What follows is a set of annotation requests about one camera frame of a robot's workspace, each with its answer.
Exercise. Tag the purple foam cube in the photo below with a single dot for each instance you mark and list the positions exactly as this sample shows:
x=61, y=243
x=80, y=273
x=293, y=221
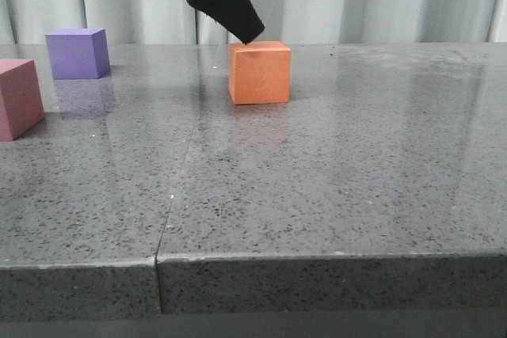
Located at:
x=78, y=53

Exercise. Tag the orange foam cube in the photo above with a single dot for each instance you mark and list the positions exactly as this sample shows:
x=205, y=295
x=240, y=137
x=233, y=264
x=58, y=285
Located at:
x=259, y=72

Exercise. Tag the pink foam cube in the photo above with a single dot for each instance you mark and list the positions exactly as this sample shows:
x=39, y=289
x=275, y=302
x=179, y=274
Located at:
x=21, y=104

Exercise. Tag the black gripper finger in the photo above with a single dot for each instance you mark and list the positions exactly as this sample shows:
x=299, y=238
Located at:
x=226, y=1

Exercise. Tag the grey curtain backdrop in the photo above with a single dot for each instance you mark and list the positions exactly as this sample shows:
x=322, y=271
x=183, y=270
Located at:
x=289, y=21

